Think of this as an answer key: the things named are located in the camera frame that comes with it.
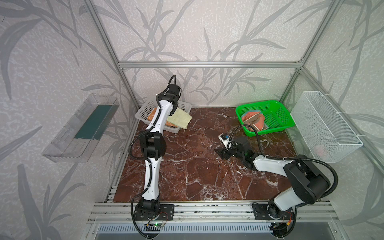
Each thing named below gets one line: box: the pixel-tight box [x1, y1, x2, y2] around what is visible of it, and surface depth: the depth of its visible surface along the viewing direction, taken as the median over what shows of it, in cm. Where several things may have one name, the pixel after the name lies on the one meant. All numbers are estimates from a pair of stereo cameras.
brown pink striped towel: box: [241, 110, 269, 132], surface depth 110 cm
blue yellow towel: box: [167, 107, 193, 130], surface depth 100 cm
